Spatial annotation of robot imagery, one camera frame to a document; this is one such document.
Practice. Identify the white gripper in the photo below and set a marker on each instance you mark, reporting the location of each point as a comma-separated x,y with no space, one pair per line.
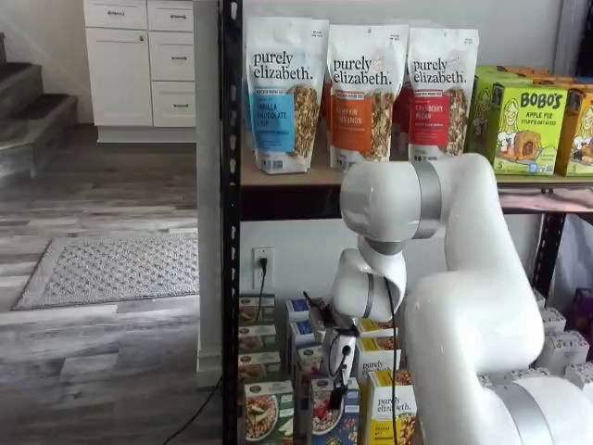
334,347

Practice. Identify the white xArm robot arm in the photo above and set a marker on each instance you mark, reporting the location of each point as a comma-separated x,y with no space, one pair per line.
463,301

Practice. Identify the yellow Purely Elizabeth box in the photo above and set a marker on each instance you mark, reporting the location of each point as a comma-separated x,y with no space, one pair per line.
394,417
377,352
377,327

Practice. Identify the green Apple Cinnamon oatmeal box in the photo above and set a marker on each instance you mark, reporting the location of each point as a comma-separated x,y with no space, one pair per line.
257,338
259,366
268,412
255,308

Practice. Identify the black metal shelf rack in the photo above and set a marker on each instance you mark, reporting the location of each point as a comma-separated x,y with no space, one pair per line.
230,185

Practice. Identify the green Bobo's Apple Pie box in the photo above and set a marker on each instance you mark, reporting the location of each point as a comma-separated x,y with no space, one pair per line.
528,130
482,106

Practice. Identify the yellow Bobo's snack box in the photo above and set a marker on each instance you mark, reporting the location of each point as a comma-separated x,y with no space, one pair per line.
579,139

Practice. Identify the white Organic Pantry carton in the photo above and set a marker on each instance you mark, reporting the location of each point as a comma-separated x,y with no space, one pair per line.
563,350
581,375
540,299
553,320

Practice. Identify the grey patterned floor rug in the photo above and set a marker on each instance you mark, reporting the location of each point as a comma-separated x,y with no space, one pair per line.
116,269

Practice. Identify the purple package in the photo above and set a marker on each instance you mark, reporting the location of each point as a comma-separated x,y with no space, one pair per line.
584,310

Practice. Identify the orange Purely Elizabeth granola bag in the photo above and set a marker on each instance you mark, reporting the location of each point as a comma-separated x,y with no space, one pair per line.
326,99
357,120

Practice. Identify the blue Purely Elizabeth granola bag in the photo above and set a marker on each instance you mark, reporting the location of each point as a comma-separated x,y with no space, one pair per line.
248,120
278,116

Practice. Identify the red Purely Elizabeth granola bag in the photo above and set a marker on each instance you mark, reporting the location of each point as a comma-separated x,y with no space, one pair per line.
402,106
431,120

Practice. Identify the white drawer cabinet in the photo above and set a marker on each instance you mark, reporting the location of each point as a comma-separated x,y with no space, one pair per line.
120,74

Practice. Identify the dark carpeted staircase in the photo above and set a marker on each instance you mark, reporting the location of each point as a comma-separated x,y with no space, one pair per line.
28,106

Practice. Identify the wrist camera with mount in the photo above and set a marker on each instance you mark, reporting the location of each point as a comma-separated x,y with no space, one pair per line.
320,309

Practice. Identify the white wall outlet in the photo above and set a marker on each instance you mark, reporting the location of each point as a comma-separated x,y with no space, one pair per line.
257,280

